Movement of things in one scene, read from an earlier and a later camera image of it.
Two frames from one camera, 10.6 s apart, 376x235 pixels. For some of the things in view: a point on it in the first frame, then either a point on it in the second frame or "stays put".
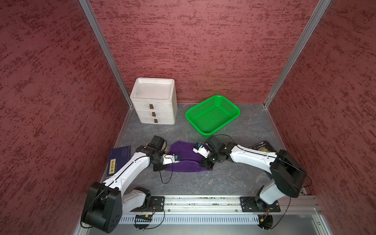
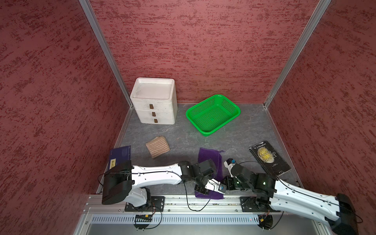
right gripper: x=206 y=164 → x=229 y=185
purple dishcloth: x=189 y=160 → x=216 y=156
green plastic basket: x=211 y=114 stays put
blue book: x=118 y=157 stays put
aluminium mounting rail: x=200 y=204 stays put
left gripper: x=161 y=167 → x=201 y=189
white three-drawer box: x=155 y=99 stays put
